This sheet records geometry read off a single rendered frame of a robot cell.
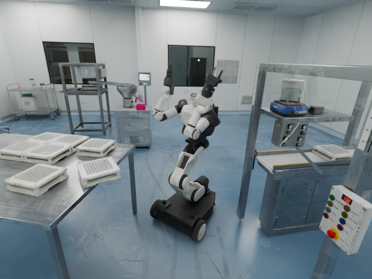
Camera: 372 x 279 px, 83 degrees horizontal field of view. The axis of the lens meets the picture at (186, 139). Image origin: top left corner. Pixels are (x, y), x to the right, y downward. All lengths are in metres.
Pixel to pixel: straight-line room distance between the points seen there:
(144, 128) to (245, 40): 4.34
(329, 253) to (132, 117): 3.28
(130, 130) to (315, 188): 2.96
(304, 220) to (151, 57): 5.49
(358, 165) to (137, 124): 3.32
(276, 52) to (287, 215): 5.79
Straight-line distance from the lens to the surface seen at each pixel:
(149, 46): 6.54
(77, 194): 1.50
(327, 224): 1.33
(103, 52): 6.72
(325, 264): 1.53
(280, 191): 2.10
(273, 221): 2.28
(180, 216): 2.16
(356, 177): 1.24
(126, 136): 3.99
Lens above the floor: 1.61
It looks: 21 degrees down
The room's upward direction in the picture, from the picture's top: 2 degrees clockwise
